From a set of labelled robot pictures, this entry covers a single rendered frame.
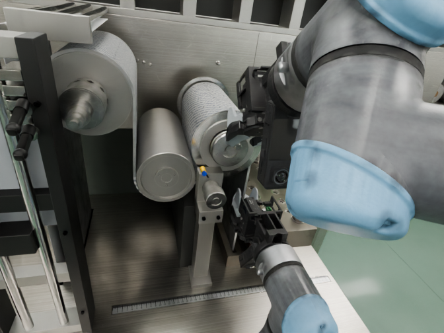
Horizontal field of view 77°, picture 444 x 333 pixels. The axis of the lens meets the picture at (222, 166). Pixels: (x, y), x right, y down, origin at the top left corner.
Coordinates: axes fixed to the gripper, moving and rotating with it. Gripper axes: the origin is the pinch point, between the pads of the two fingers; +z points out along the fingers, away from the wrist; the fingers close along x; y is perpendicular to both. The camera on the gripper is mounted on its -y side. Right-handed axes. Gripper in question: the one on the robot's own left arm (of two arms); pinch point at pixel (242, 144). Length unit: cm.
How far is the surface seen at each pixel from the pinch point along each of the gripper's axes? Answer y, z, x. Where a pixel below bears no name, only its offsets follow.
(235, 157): -1.1, 6.5, -0.7
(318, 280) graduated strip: -31.2, 22.5, -26.7
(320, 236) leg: -30, 98, -80
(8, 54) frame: 6.5, -13.4, 30.4
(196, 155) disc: -0.3, 8.4, 6.8
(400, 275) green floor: -65, 121, -156
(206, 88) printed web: 18.0, 17.2, 1.8
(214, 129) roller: 4.0, 4.3, 3.9
